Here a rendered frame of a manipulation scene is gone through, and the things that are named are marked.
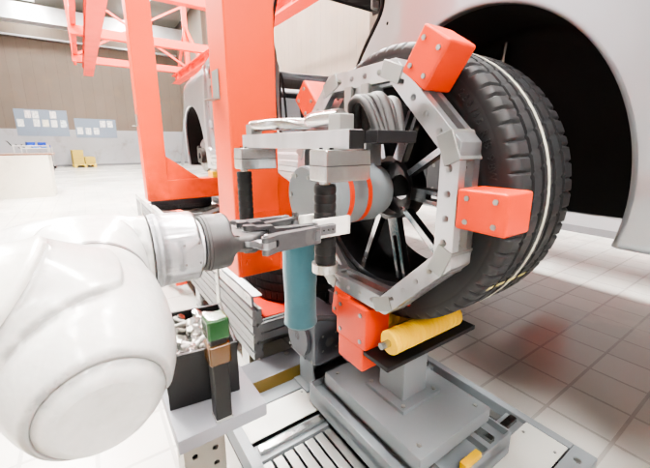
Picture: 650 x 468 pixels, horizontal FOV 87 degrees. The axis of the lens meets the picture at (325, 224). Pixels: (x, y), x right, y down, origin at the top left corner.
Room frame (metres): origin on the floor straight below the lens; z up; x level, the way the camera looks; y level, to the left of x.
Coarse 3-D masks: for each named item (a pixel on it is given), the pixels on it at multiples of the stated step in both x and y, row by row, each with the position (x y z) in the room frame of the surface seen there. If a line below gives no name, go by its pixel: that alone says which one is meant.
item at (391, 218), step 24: (408, 120) 0.82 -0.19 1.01; (384, 144) 0.88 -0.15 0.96; (408, 144) 0.82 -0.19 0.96; (384, 168) 0.93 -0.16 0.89; (408, 168) 0.82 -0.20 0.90; (408, 192) 0.81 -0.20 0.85; (432, 192) 0.75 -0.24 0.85; (384, 216) 0.88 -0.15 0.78; (408, 216) 0.81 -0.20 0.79; (360, 240) 1.02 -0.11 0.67; (384, 240) 1.06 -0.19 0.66; (432, 240) 0.75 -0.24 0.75; (360, 264) 0.92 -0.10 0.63; (384, 264) 0.94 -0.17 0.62; (408, 264) 0.82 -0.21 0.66
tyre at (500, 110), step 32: (480, 64) 0.71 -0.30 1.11; (448, 96) 0.71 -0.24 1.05; (480, 96) 0.65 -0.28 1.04; (512, 96) 0.67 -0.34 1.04; (544, 96) 0.77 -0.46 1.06; (480, 128) 0.65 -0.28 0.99; (512, 128) 0.62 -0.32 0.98; (544, 128) 0.68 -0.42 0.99; (480, 160) 0.64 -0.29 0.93; (512, 160) 0.60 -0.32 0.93; (544, 160) 0.65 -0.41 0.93; (544, 192) 0.64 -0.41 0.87; (544, 224) 0.66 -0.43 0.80; (480, 256) 0.63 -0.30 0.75; (512, 256) 0.62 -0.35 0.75; (544, 256) 0.72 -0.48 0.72; (448, 288) 0.68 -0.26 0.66; (480, 288) 0.63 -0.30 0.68
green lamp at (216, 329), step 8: (216, 312) 0.57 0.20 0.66; (208, 320) 0.54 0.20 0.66; (216, 320) 0.55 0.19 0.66; (224, 320) 0.55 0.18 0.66; (208, 328) 0.54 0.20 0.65; (216, 328) 0.54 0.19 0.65; (224, 328) 0.55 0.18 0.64; (208, 336) 0.54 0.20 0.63; (216, 336) 0.54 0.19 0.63; (224, 336) 0.55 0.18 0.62
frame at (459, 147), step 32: (384, 64) 0.74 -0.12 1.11; (320, 96) 0.93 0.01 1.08; (416, 96) 0.67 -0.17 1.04; (448, 128) 0.61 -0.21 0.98; (448, 160) 0.60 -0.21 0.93; (448, 192) 0.61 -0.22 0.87; (448, 224) 0.60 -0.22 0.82; (448, 256) 0.59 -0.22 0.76; (352, 288) 0.81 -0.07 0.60; (384, 288) 0.78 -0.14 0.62; (416, 288) 0.65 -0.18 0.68
